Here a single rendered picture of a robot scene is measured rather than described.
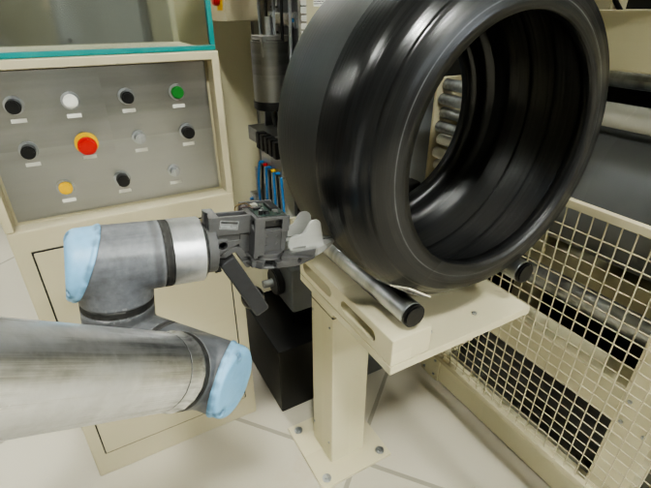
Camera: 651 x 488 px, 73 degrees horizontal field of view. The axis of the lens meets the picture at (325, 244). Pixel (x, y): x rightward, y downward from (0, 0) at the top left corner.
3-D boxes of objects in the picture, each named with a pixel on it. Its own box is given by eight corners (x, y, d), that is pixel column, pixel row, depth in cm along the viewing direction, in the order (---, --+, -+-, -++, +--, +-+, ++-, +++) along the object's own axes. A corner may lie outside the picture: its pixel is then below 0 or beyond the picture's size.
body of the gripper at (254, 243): (295, 216, 62) (210, 225, 56) (291, 269, 65) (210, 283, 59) (273, 198, 68) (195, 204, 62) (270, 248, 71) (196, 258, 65)
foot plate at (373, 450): (288, 430, 160) (287, 425, 159) (350, 401, 172) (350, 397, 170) (323, 492, 139) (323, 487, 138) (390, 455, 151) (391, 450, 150)
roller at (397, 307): (324, 223, 100) (327, 238, 103) (306, 231, 99) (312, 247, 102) (424, 301, 74) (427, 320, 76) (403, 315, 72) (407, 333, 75)
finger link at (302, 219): (335, 212, 70) (283, 217, 65) (331, 245, 72) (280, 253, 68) (326, 205, 72) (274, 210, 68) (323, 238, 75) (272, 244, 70)
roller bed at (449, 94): (423, 181, 132) (436, 76, 117) (460, 173, 138) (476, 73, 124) (473, 204, 116) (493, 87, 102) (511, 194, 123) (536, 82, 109)
